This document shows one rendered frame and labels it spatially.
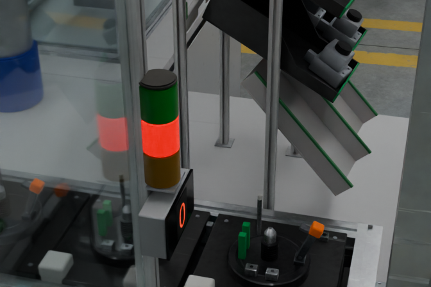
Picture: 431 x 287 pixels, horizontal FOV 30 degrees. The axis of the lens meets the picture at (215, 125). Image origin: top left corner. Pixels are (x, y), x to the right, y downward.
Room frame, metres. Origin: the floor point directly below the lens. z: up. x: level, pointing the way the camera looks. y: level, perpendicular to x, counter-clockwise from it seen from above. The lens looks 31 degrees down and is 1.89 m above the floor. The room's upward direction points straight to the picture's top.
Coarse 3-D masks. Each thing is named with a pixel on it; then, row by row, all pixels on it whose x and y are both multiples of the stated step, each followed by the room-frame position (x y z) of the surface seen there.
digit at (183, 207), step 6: (186, 186) 0.91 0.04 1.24; (186, 192) 0.91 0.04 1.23; (186, 198) 0.91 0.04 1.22; (180, 204) 0.88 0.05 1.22; (186, 204) 0.91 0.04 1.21; (180, 210) 0.88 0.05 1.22; (186, 210) 0.91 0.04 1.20; (180, 216) 0.88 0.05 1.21; (186, 216) 0.91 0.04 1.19; (180, 222) 0.88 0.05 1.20; (186, 222) 0.91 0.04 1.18; (180, 228) 0.88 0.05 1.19; (180, 234) 0.88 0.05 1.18
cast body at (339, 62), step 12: (324, 48) 1.29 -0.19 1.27; (336, 48) 1.28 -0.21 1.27; (348, 48) 1.28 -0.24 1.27; (312, 60) 1.29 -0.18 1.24; (324, 60) 1.28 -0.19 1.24; (336, 60) 1.27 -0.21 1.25; (348, 60) 1.28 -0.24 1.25; (324, 72) 1.28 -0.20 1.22; (336, 72) 1.27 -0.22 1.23; (348, 72) 1.28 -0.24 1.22; (336, 84) 1.26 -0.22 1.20
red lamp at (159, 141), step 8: (176, 120) 0.89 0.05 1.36; (144, 128) 0.88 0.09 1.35; (152, 128) 0.87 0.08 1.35; (160, 128) 0.87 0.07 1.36; (168, 128) 0.87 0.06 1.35; (176, 128) 0.89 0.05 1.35; (144, 136) 0.88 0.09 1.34; (152, 136) 0.87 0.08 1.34; (160, 136) 0.87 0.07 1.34; (168, 136) 0.87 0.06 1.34; (176, 136) 0.88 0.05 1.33; (144, 144) 0.88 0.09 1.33; (152, 144) 0.87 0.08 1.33; (160, 144) 0.87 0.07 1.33; (168, 144) 0.87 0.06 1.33; (176, 144) 0.88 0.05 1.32; (144, 152) 0.88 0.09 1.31; (152, 152) 0.87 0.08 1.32; (160, 152) 0.87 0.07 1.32; (168, 152) 0.87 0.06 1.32
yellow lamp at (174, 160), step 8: (176, 152) 0.89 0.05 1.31; (144, 160) 0.88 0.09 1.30; (152, 160) 0.87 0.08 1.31; (160, 160) 0.87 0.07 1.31; (168, 160) 0.87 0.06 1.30; (176, 160) 0.88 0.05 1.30; (144, 168) 0.88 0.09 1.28; (152, 168) 0.87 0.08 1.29; (160, 168) 0.87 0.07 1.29; (168, 168) 0.87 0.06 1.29; (176, 168) 0.88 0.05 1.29; (144, 176) 0.89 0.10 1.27; (152, 176) 0.87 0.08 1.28; (160, 176) 0.87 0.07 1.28; (168, 176) 0.87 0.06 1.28; (176, 176) 0.88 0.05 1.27; (152, 184) 0.87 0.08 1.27; (160, 184) 0.87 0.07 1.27; (168, 184) 0.87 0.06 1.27
